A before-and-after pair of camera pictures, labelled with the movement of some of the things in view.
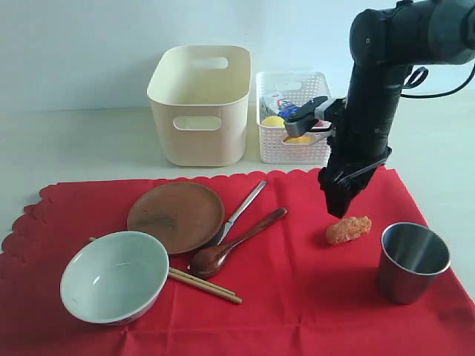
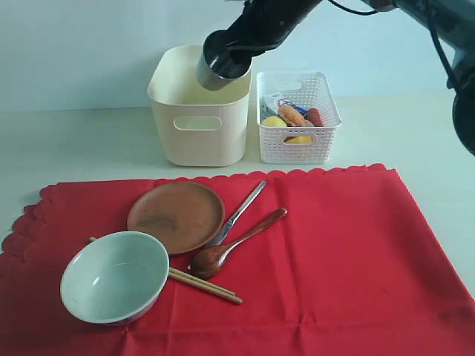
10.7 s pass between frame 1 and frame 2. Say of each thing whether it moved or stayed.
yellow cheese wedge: stayed
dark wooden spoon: stayed
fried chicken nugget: moved
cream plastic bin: stayed
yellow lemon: stayed
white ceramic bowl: stayed
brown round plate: stayed
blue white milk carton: moved
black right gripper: moved
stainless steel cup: moved
